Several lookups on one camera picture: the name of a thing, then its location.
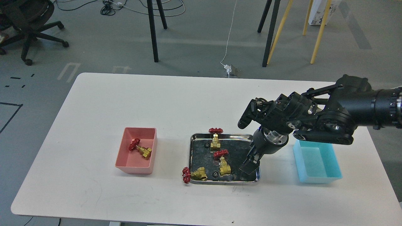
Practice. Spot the black office chair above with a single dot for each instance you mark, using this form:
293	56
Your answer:
29	18

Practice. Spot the brass valve top red handle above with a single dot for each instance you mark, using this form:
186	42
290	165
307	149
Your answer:
215	143

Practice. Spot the white cardboard box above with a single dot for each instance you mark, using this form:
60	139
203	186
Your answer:
317	11

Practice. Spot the light blue plastic box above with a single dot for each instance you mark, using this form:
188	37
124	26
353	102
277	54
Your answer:
316	162

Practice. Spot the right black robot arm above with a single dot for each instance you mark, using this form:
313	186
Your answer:
327	115

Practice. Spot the pink plastic box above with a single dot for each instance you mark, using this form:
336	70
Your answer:
133	162

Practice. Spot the brass valve bottom red handle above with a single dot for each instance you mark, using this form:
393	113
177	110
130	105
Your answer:
199	174

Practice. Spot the metal tray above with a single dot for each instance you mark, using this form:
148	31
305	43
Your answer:
237	145

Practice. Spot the black stand legs left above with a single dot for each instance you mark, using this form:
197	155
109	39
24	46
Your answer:
152	25

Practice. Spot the yellow wooden legs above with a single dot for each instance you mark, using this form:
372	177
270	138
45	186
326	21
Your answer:
320	34

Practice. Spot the black stand legs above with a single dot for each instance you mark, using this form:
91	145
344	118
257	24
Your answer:
273	22
152	25

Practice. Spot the black stand legs right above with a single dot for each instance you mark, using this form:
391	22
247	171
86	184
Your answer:
273	22

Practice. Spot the brass valve red handle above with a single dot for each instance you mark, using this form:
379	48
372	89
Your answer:
144	152
224	167
215	143
199	174

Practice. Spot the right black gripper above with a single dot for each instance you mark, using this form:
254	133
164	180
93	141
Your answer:
264	142

